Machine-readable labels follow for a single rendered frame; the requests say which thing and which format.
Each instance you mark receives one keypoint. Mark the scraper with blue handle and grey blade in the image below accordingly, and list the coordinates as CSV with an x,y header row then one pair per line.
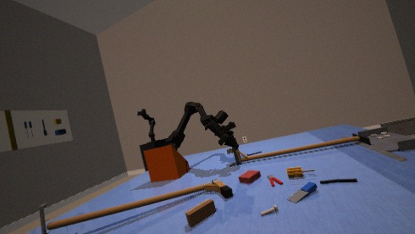
x,y
306,190

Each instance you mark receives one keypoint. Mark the red-handled pliers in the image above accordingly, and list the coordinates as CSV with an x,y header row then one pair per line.
x,y
275,179

